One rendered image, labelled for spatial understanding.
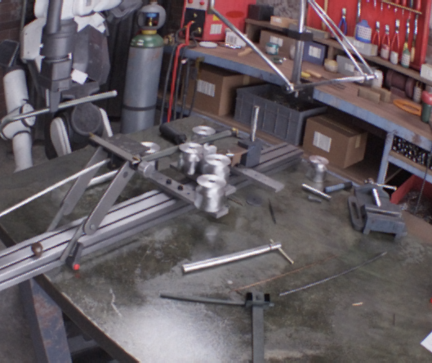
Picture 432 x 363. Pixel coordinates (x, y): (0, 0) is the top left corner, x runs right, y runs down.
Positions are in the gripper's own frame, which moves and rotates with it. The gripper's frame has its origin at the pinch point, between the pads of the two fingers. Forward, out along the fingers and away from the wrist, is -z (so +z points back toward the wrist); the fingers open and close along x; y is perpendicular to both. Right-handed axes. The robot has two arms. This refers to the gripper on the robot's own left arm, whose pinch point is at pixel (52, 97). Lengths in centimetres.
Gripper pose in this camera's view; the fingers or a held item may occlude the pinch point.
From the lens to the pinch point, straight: 108.6
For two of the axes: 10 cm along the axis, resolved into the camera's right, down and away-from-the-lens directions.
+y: 7.2, -2.4, 6.5
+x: 6.9, 4.0, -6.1
